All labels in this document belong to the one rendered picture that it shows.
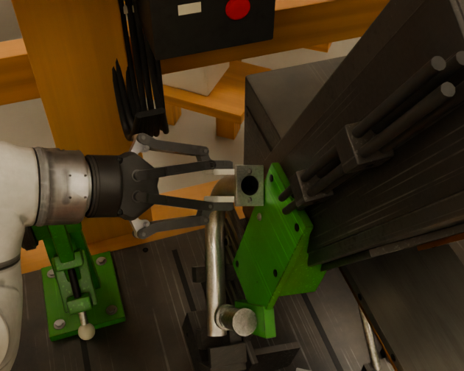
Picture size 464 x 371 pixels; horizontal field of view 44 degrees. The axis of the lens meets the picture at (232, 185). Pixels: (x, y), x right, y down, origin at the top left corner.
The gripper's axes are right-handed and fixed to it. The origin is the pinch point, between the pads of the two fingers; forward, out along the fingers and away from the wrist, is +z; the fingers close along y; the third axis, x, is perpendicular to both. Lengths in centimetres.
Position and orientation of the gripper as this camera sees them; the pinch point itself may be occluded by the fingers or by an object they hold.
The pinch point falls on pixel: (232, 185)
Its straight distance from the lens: 78.3
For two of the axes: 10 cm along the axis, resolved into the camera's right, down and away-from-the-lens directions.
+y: 0.0, -10.0, 0.0
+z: 8.7, -0.1, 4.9
